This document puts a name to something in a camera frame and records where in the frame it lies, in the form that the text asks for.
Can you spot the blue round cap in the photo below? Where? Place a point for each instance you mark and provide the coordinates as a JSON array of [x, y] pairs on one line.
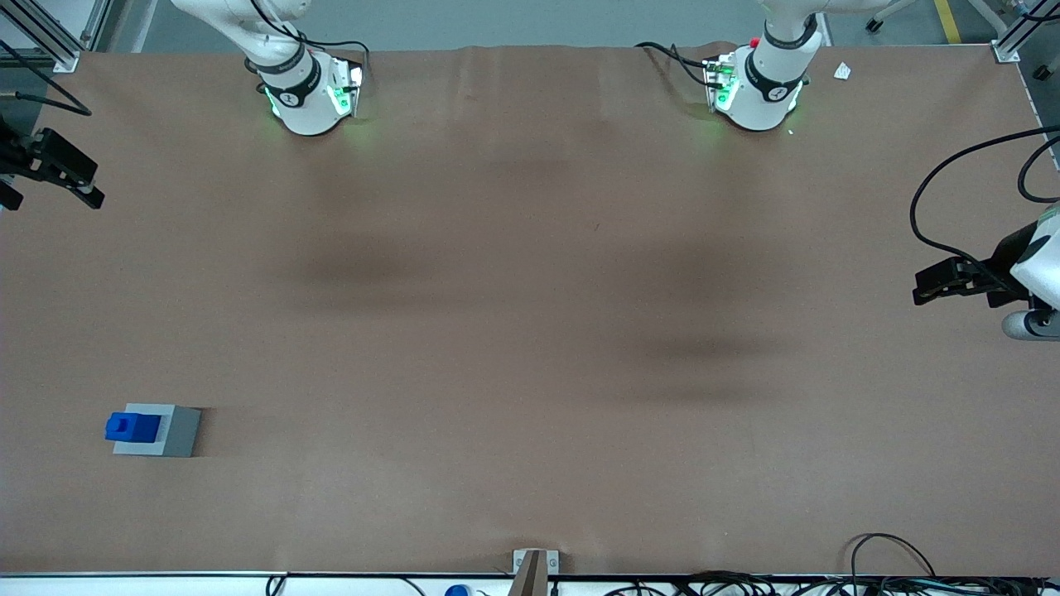
[[457, 590]]

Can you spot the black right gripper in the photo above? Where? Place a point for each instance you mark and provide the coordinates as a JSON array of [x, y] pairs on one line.
[[12, 156]]

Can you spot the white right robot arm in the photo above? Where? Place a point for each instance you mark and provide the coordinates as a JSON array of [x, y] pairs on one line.
[[302, 103]]

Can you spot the brown table cover sheet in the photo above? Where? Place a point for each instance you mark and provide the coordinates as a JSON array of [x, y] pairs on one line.
[[530, 331]]

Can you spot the blue plastic part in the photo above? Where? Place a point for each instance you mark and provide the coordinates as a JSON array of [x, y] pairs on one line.
[[132, 426]]

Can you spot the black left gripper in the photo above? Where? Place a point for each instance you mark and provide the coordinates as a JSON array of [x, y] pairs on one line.
[[1000, 266]]

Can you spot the gray square base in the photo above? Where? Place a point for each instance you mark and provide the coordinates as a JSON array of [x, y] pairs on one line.
[[178, 432]]

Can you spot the metal bracket with brown post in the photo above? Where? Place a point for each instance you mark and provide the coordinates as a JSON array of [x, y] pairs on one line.
[[534, 571]]

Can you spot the aluminium frame post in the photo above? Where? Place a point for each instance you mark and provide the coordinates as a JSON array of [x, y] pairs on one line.
[[50, 29], [1023, 29]]

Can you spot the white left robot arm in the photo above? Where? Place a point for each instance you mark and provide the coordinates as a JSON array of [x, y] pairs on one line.
[[766, 91]]

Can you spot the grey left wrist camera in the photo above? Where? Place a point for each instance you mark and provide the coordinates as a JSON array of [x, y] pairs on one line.
[[1031, 325]]

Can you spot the small white paper scrap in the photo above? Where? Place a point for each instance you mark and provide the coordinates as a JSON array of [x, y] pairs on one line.
[[842, 71]]

